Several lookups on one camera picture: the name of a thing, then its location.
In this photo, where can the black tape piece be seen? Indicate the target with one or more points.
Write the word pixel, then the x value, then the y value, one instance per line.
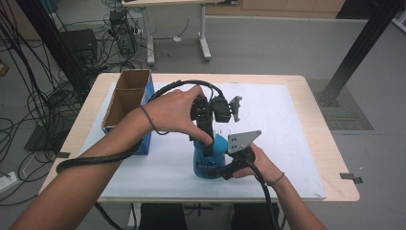
pixel 63 155
pixel 351 177

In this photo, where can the person's left leg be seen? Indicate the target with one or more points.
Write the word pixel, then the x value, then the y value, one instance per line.
pixel 162 217

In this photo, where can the dark floor mat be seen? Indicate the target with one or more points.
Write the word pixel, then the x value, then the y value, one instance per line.
pixel 41 140

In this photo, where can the person's right leg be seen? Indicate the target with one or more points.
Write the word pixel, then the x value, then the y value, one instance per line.
pixel 255 217

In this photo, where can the blue cardboard box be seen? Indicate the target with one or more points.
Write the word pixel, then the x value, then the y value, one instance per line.
pixel 127 92

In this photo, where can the white power strip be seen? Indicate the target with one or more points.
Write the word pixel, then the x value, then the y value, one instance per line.
pixel 7 181

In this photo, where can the white desk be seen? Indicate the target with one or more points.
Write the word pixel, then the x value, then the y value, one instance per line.
pixel 202 32

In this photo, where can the white table sheet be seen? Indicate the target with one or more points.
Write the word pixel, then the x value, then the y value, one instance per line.
pixel 281 143

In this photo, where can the black wrist band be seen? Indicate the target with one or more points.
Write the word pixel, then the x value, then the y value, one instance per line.
pixel 277 179
pixel 149 119

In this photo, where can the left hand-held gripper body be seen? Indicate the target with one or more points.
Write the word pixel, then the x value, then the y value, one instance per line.
pixel 220 110

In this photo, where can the person's right hand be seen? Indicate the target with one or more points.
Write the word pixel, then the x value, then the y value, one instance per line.
pixel 261 166

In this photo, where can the black equipment box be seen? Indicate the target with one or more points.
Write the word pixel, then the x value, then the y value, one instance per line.
pixel 78 44

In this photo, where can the black metal frame post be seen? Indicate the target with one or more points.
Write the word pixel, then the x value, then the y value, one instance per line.
pixel 357 48
pixel 54 41

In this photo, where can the person's left hand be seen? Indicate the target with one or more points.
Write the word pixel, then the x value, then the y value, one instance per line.
pixel 172 111

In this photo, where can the blue detergent bottle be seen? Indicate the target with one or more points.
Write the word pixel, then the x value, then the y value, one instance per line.
pixel 201 159

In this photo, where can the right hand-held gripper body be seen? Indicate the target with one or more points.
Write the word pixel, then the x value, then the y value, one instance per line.
pixel 239 142

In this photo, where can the grey floor mat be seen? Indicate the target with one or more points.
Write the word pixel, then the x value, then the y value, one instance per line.
pixel 344 108

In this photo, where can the person's leg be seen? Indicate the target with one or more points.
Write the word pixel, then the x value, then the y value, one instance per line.
pixel 162 217
pixel 255 217

